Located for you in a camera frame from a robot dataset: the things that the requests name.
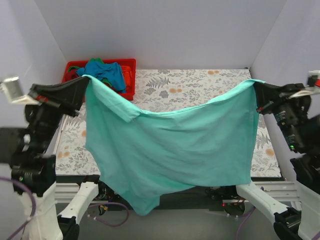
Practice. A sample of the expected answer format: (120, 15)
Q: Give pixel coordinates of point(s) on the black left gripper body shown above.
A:
(53, 99)

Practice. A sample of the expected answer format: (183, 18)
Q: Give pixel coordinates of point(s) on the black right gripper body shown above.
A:
(271, 100)

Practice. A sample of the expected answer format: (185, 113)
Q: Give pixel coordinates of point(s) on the mint green t shirt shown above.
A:
(142, 155)

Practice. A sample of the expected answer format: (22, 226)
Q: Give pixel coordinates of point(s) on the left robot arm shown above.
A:
(33, 171)

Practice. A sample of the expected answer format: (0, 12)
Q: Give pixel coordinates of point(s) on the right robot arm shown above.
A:
(289, 223)

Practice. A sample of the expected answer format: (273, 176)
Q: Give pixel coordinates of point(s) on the dark red t shirt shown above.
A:
(72, 74)

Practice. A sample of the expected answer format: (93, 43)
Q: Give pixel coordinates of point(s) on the blue t shirt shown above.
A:
(118, 84)

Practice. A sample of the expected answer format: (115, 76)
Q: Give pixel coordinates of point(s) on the orange t shirt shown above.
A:
(127, 75)

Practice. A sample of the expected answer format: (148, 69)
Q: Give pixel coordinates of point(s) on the red plastic bin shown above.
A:
(131, 62)

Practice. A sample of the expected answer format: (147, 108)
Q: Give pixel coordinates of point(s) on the floral table mat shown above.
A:
(164, 91)

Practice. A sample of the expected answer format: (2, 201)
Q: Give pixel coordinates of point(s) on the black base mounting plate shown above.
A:
(199, 197)

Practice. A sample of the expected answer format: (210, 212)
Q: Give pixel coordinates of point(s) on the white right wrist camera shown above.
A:
(312, 86)

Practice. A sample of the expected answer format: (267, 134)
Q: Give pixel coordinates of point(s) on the aluminium frame rail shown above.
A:
(65, 192)

